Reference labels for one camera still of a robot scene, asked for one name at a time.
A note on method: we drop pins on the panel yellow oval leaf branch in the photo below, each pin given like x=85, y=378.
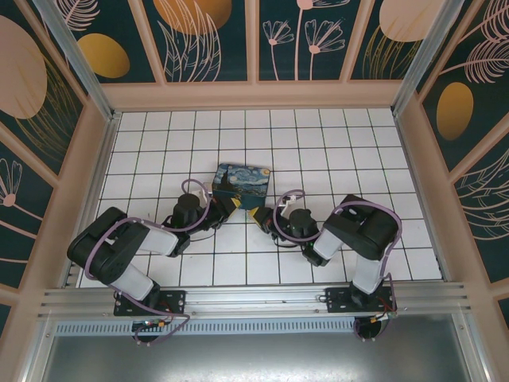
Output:
x=455, y=111

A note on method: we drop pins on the starry night print box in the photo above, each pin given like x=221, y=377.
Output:
x=242, y=179

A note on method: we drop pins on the panel pink leaf outlines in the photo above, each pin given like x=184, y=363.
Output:
x=489, y=207

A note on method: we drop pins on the panel orange circle leaf outlines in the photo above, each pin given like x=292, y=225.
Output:
x=199, y=47

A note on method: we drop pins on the panel large cream oval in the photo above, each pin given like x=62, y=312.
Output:
x=32, y=99

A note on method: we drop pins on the panel yellow oval pink feather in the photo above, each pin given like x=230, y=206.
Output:
x=103, y=55

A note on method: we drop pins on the aluminium mounting rail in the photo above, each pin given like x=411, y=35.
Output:
x=254, y=298

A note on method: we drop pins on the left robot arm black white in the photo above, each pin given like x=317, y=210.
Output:
x=107, y=242

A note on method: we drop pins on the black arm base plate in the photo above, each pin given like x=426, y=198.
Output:
x=338, y=300
x=175, y=302

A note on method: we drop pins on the panel cream oval yellow lines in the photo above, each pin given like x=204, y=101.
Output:
x=381, y=51

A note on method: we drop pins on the panel pink flower outlines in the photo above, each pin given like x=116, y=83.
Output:
x=302, y=40

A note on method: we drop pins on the grey metal sheet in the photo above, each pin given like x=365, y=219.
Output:
x=254, y=358

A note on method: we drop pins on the aluminium side rail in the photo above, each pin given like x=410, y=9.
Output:
x=94, y=199
x=413, y=167

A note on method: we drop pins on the aluminium frame post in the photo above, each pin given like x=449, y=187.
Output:
x=79, y=59
x=420, y=59

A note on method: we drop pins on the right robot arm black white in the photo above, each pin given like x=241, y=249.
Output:
x=366, y=227

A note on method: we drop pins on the panel single flower outline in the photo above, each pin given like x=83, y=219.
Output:
x=20, y=207

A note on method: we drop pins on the black arm base connector housing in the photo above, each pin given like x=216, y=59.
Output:
x=149, y=324
x=370, y=328

